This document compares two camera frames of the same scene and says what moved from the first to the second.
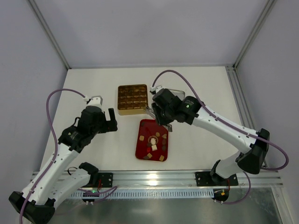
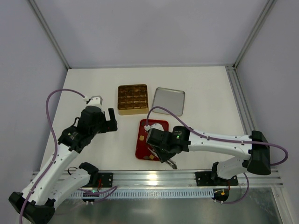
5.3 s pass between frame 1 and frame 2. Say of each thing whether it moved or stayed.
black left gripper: stayed
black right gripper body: moved
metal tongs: moved
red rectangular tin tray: stayed
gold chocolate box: stayed
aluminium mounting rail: stayed
